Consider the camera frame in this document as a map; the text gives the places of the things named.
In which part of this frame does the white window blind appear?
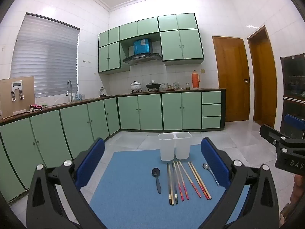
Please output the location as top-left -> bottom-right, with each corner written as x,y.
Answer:
11,13 -> 80,98

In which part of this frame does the metal faucet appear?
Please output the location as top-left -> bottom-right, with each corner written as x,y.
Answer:
67,80 -> 74,102

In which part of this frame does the red floral chopstick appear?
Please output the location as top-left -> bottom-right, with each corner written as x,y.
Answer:
179,161 -> 190,199

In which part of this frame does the blue table mat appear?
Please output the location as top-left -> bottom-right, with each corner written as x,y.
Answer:
89,144 -> 250,229

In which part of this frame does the black spoon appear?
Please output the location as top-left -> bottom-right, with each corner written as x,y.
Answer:
152,168 -> 162,194

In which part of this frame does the white two-compartment utensil holder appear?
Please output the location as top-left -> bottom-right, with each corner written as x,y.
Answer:
158,132 -> 192,162

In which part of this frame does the white mounted device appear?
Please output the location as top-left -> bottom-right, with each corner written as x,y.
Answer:
11,81 -> 25,101

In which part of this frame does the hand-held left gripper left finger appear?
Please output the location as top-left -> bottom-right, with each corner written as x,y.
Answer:
26,137 -> 108,229

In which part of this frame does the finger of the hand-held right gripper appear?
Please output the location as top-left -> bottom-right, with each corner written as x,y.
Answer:
259,124 -> 290,148
284,114 -> 305,132

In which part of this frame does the brown cardboard box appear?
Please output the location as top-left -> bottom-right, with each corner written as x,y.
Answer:
279,204 -> 293,223

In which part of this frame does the green drawer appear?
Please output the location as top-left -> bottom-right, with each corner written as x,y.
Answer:
202,117 -> 222,129
202,104 -> 222,116
202,92 -> 222,104

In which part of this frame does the black chopstick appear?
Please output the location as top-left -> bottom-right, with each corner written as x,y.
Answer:
166,163 -> 172,205
172,162 -> 178,204

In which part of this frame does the black cabinet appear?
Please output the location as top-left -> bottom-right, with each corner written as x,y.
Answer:
279,54 -> 305,139

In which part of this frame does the brown board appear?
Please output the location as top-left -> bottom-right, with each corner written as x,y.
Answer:
0,76 -> 36,119

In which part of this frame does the green wall cabinet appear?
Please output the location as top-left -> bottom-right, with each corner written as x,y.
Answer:
119,17 -> 160,41
98,26 -> 130,75
158,13 -> 205,65

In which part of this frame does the range hood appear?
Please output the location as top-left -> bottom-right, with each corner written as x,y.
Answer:
122,38 -> 162,65

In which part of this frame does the orange thermos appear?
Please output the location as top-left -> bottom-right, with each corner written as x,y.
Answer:
192,70 -> 201,90

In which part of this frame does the red-handled wooden chopstick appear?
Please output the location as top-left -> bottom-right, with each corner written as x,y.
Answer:
190,162 -> 209,200
187,162 -> 202,198
191,163 -> 212,199

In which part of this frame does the wooden door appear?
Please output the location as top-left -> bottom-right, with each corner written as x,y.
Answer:
212,36 -> 250,123
247,25 -> 278,129

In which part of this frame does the person's right hand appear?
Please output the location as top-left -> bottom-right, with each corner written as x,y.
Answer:
293,174 -> 305,207

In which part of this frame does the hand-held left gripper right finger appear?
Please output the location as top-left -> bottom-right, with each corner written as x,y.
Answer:
201,137 -> 279,229

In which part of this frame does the dark kitchen countertop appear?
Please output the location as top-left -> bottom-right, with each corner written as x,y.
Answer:
0,88 -> 226,124

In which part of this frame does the metal spoon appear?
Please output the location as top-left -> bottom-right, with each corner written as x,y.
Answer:
202,163 -> 220,187

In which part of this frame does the pair of red-orange chopsticks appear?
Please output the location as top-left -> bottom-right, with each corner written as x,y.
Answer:
175,162 -> 185,201

